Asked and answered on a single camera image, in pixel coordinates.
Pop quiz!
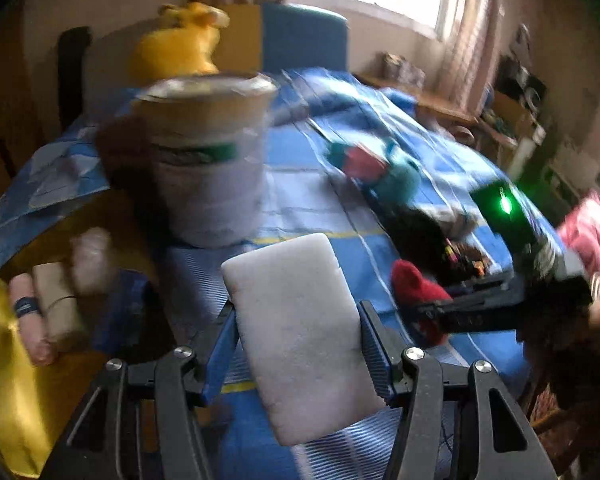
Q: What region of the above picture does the black rolled mat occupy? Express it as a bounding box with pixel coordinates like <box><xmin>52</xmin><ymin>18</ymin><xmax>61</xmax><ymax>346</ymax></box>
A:
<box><xmin>57</xmin><ymin>26</ymin><xmax>93</xmax><ymax>131</ymax></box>

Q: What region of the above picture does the pink speckled sock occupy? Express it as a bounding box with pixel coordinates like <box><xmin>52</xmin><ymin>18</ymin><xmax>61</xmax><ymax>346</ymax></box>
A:
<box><xmin>71</xmin><ymin>227</ymin><xmax>116</xmax><ymax>296</ymax></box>

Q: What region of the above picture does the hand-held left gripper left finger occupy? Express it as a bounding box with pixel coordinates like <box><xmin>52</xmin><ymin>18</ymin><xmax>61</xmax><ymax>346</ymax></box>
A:
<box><xmin>40</xmin><ymin>300</ymin><xmax>238</xmax><ymax>480</ymax></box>

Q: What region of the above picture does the cream sock with band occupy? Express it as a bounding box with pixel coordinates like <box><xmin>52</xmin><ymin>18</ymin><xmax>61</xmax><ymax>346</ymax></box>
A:
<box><xmin>32</xmin><ymin>261</ymin><xmax>88</xmax><ymax>351</ymax></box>

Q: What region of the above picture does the teal and pink plush toy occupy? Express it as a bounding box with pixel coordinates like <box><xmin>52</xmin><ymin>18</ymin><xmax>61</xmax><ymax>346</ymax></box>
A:
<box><xmin>327</xmin><ymin>137</ymin><xmax>423</xmax><ymax>206</ymax></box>

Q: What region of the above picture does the gold-lined cardboard box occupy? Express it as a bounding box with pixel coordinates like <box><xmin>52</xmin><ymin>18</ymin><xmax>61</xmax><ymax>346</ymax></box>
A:
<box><xmin>0</xmin><ymin>195</ymin><xmax>181</xmax><ymax>480</ymax></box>

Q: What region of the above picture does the pink cloth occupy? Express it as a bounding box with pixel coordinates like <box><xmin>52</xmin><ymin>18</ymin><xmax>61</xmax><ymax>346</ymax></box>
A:
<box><xmin>557</xmin><ymin>195</ymin><xmax>600</xmax><ymax>291</ymax></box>

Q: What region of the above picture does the large metal tin can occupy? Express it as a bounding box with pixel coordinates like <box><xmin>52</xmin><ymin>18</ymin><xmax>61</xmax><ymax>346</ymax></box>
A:
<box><xmin>132</xmin><ymin>72</ymin><xmax>279</xmax><ymax>248</ymax></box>

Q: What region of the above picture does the brown wicker chair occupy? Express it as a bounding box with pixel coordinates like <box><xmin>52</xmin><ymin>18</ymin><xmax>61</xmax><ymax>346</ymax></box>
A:
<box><xmin>522</xmin><ymin>332</ymin><xmax>600</xmax><ymax>466</ymax></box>

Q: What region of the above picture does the red sock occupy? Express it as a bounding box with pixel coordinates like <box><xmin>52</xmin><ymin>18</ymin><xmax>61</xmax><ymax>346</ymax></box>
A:
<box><xmin>391</xmin><ymin>259</ymin><xmax>453</xmax><ymax>346</ymax></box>

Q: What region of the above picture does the blue grey yellow headboard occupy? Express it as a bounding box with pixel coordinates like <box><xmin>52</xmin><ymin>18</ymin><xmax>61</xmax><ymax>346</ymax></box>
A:
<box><xmin>87</xmin><ymin>2</ymin><xmax>351</xmax><ymax>91</ymax></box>

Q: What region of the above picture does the yellow giraffe plush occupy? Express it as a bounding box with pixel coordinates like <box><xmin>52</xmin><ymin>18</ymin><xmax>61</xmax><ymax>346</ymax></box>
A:
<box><xmin>129</xmin><ymin>0</ymin><xmax>231</xmax><ymax>83</ymax></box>

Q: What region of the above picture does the dark maroon box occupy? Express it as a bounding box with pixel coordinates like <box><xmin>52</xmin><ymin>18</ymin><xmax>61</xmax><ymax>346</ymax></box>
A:
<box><xmin>95</xmin><ymin>117</ymin><xmax>153</xmax><ymax>193</ymax></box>

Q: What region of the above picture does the brown cardboard box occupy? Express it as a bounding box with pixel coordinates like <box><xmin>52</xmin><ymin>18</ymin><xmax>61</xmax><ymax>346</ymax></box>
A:
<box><xmin>490</xmin><ymin>91</ymin><xmax>536</xmax><ymax>136</ymax></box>

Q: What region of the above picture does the white cloth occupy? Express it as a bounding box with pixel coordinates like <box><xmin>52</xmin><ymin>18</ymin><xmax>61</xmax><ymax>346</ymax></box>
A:
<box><xmin>437</xmin><ymin>205</ymin><xmax>481</xmax><ymax>238</ymax></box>

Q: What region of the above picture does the dark blue cloth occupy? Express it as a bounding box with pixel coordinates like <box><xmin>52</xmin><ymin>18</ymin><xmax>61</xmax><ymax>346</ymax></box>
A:
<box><xmin>92</xmin><ymin>270</ymin><xmax>153</xmax><ymax>356</ymax></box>

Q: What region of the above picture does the wooden wardrobe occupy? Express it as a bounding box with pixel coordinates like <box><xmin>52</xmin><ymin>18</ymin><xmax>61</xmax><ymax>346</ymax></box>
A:
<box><xmin>0</xmin><ymin>0</ymin><xmax>61</xmax><ymax>181</ymax></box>

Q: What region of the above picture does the clear desk organizer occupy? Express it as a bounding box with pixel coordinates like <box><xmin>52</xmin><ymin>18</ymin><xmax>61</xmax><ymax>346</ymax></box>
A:
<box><xmin>382</xmin><ymin>52</ymin><xmax>426</xmax><ymax>86</ymax></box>

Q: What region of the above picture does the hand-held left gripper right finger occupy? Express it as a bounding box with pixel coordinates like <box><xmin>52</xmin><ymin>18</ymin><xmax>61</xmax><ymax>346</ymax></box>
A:
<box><xmin>357</xmin><ymin>300</ymin><xmax>556</xmax><ymax>480</ymax></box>

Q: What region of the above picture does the wooden desk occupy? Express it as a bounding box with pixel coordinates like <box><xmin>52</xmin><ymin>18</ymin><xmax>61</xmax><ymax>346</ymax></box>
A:
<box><xmin>360</xmin><ymin>75</ymin><xmax>481</xmax><ymax>126</ymax></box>

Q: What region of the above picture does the black braided wig with beads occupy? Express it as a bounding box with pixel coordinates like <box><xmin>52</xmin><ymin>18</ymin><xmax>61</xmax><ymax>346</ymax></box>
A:
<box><xmin>387</xmin><ymin>210</ymin><xmax>501</xmax><ymax>286</ymax></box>

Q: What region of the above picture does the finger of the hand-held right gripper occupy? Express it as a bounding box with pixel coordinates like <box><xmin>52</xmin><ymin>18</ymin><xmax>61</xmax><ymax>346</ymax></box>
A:
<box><xmin>450</xmin><ymin>272</ymin><xmax>518</xmax><ymax>301</ymax></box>
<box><xmin>417</xmin><ymin>296</ymin><xmax>523</xmax><ymax>335</ymax></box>

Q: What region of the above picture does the pink roll with blue band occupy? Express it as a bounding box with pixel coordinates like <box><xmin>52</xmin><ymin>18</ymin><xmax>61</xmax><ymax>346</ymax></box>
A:
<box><xmin>7</xmin><ymin>272</ymin><xmax>56</xmax><ymax>367</ymax></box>

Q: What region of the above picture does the white box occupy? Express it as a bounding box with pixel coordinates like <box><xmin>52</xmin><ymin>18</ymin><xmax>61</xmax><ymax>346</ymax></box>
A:
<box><xmin>510</xmin><ymin>135</ymin><xmax>541</xmax><ymax>181</ymax></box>

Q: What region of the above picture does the white foam sponge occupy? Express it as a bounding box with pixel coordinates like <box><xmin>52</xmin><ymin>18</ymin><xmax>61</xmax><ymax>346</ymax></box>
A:
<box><xmin>221</xmin><ymin>232</ymin><xmax>387</xmax><ymax>447</ymax></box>

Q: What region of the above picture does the black electronic device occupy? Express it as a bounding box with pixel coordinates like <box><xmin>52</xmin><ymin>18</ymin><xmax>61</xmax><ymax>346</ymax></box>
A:
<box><xmin>497</xmin><ymin>55</ymin><xmax>548</xmax><ymax>106</ymax></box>

